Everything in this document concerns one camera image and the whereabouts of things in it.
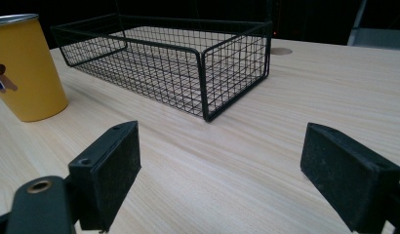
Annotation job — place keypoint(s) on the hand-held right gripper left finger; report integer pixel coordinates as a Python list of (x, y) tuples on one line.
[(107, 175)]

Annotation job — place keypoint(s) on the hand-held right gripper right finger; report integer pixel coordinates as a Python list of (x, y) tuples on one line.
[(344, 182)]

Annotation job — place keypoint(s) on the grey metal stand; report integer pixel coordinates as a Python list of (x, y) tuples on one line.
[(377, 35)]

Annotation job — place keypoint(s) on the yellow metal cup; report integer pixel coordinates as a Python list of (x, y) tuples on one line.
[(24, 68)]

